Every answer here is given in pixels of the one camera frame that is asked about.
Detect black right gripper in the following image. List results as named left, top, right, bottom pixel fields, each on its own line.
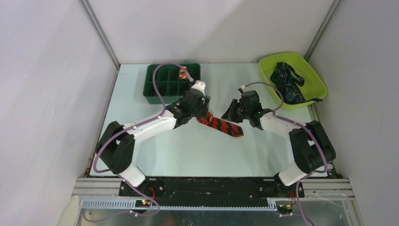
left=221, top=99, right=251, bottom=123

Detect orange navy striped tie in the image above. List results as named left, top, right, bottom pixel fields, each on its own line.
left=196, top=112, right=244, bottom=138

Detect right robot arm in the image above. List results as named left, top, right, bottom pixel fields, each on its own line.
left=222, top=90, right=336, bottom=197

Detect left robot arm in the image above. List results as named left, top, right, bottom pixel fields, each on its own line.
left=93, top=89, right=210, bottom=196

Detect green compartment organizer tray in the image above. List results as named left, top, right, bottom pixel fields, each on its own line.
left=143, top=64, right=191, bottom=105

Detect navy floral gold tie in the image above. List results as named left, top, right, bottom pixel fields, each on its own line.
left=270, top=62, right=322, bottom=105

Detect lime green plastic bin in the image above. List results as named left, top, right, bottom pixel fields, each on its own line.
left=258, top=52, right=327, bottom=110

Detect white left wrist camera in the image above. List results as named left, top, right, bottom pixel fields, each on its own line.
left=191, top=80, right=206, bottom=95

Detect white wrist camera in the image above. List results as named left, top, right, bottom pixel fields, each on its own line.
left=238, top=86, right=247, bottom=102
left=191, top=80, right=206, bottom=95

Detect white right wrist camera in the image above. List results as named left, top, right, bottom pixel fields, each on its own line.
left=238, top=86, right=247, bottom=102

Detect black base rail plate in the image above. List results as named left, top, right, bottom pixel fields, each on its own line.
left=137, top=177, right=304, bottom=208

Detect right corner aluminium post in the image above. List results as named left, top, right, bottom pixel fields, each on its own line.
left=304, top=0, right=342, bottom=61

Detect corner aluminium post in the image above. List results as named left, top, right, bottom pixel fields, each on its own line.
left=78, top=0, right=121, bottom=70
left=304, top=0, right=342, bottom=61

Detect left corner aluminium post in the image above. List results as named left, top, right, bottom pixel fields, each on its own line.
left=78, top=0, right=121, bottom=70

